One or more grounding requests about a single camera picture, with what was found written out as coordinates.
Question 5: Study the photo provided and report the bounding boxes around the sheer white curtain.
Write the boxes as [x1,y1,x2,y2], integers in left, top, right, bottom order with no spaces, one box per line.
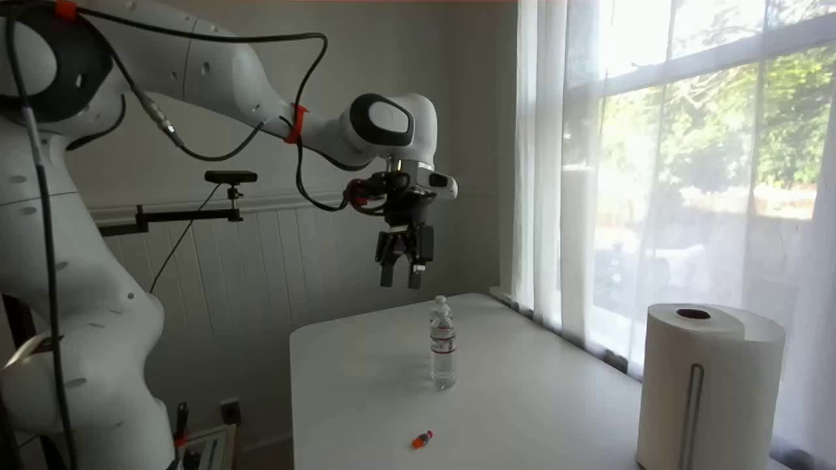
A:
[510,0,836,465]

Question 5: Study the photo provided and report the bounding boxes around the wall power outlet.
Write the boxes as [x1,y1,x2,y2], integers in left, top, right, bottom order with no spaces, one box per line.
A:
[217,397,245,429]

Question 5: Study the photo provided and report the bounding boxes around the metal paper towel holder rod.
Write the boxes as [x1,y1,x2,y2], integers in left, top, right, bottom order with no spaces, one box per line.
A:
[678,360,707,470]

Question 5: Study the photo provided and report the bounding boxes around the black camera on boom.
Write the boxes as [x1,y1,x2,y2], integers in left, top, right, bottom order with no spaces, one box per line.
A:
[201,167,260,189]

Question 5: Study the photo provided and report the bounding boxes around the white paper towel roll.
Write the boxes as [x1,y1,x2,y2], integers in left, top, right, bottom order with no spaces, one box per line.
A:
[634,301,789,470]

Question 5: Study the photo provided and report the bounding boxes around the white framed board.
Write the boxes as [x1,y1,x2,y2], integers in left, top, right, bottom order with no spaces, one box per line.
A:
[186,423,239,470]

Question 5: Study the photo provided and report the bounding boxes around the white framed window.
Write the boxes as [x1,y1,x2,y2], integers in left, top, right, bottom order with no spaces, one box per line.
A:
[561,0,836,369]

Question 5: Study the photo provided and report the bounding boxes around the clear plastic water bottle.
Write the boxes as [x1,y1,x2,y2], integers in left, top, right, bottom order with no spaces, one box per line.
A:
[429,294,459,395]

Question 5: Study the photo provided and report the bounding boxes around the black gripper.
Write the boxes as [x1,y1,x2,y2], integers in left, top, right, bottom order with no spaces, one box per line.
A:
[373,192,438,294]

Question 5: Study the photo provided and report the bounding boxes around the thin black camera cable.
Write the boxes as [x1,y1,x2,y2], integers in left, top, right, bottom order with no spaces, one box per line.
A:
[145,184,222,295]

